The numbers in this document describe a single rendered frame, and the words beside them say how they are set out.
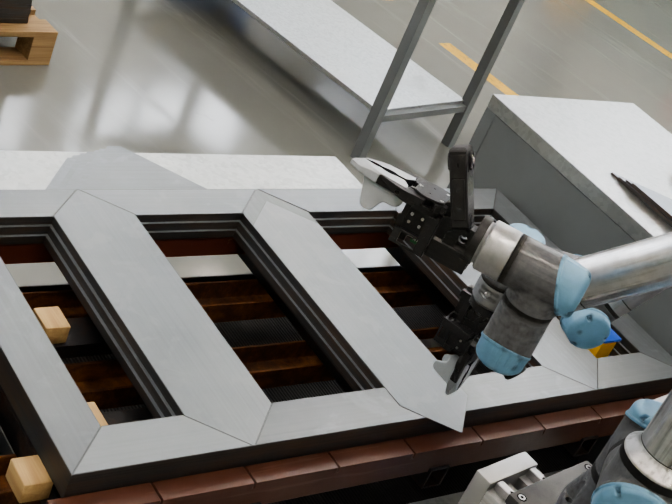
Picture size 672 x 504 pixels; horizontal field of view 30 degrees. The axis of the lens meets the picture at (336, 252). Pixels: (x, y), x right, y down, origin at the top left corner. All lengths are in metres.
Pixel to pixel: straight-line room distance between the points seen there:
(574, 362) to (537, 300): 1.07
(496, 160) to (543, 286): 1.71
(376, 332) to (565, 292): 0.88
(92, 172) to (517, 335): 1.34
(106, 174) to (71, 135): 1.77
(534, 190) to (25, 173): 1.30
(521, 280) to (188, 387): 0.71
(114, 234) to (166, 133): 2.36
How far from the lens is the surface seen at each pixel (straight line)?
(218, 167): 3.11
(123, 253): 2.44
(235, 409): 2.17
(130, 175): 2.86
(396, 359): 2.47
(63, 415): 2.04
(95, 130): 4.68
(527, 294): 1.71
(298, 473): 2.17
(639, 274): 1.80
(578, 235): 3.20
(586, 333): 2.12
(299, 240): 2.70
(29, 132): 4.54
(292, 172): 3.22
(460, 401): 2.45
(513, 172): 3.34
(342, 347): 2.46
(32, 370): 2.10
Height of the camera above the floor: 2.19
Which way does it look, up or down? 29 degrees down
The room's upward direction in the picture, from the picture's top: 25 degrees clockwise
